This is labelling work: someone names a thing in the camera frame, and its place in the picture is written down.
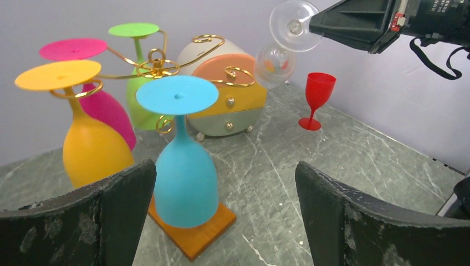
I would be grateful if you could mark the gold wire wine glass rack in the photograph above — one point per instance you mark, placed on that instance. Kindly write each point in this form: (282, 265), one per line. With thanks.
(191, 241)

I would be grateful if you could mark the blue plastic wine glass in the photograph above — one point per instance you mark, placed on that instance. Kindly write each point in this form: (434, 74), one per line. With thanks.
(186, 188)

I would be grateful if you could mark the green plastic wine glass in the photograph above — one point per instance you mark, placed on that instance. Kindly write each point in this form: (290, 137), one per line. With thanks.
(140, 118)

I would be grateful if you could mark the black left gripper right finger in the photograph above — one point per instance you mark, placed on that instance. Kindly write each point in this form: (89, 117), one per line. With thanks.
(345, 226)

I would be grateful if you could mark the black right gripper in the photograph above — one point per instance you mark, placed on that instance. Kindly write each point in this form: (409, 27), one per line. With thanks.
(373, 25)

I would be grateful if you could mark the red plastic wine glass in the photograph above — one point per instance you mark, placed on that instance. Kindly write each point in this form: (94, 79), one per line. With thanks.
(318, 89)

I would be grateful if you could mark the clear plastic wine glass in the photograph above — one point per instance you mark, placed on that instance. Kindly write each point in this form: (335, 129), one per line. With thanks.
(289, 27)

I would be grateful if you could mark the round pastel drawer cabinet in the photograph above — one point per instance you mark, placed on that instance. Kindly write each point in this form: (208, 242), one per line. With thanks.
(241, 100)

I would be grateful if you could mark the magenta plastic wine glass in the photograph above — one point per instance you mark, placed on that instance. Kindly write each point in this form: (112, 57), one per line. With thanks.
(101, 106)

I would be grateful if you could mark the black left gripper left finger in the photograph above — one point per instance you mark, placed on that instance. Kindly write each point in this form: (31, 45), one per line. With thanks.
(97, 224)

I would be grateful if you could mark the orange plastic wine glass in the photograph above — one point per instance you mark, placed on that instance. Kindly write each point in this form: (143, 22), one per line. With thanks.
(92, 150)

